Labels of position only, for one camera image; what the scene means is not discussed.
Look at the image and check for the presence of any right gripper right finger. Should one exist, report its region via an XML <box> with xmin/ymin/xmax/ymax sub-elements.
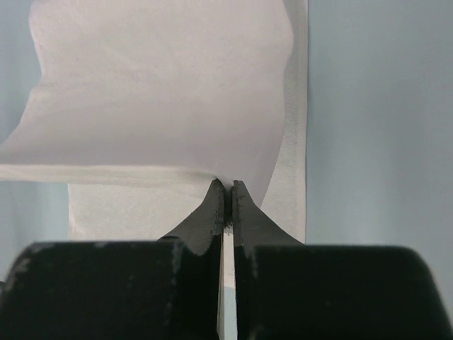
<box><xmin>232</xmin><ymin>181</ymin><xmax>452</xmax><ymax>339</ymax></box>

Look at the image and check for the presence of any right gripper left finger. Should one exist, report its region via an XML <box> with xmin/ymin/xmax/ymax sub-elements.
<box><xmin>1</xmin><ymin>180</ymin><xmax>225</xmax><ymax>339</ymax></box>

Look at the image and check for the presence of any white towel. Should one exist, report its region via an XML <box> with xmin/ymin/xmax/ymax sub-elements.
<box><xmin>1</xmin><ymin>1</ymin><xmax>308</xmax><ymax>240</ymax></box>

